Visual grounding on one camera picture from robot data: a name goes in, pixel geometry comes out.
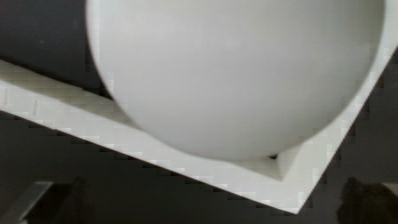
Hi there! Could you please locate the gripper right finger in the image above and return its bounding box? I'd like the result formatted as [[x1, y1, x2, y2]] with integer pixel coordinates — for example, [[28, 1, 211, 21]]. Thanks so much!
[[339, 177, 398, 224]]

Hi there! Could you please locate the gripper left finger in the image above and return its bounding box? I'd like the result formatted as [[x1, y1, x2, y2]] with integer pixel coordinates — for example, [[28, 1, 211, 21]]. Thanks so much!
[[0, 178, 94, 224]]

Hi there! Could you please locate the white light bulb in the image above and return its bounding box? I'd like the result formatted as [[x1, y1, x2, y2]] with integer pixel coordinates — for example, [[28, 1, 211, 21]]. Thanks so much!
[[87, 0, 385, 160]]

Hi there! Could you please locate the white lamp base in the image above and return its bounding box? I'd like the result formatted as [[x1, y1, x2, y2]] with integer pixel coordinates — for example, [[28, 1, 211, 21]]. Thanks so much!
[[241, 49, 398, 182]]

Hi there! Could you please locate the white front rail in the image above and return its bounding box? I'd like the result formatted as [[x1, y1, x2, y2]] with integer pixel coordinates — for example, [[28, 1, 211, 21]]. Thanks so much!
[[0, 60, 284, 210]]

